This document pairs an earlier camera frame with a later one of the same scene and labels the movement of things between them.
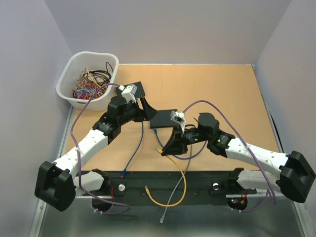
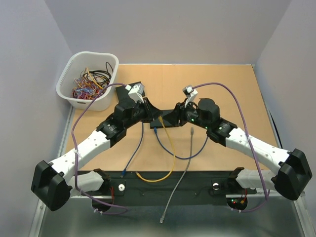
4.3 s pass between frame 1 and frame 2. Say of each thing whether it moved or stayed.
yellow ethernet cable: moved
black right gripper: moved
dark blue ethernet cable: stayed
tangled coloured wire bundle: stayed
